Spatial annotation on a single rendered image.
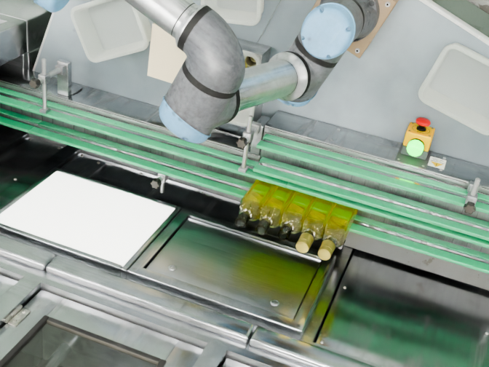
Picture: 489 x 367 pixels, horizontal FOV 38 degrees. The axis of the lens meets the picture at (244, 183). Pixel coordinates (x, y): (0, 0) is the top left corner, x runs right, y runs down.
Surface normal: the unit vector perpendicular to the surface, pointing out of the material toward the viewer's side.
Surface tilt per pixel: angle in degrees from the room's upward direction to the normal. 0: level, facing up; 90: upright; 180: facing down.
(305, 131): 90
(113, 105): 90
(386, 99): 0
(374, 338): 90
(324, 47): 7
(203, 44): 18
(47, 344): 90
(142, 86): 0
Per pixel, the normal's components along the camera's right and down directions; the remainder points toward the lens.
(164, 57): -0.35, 0.44
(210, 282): 0.12, -0.85
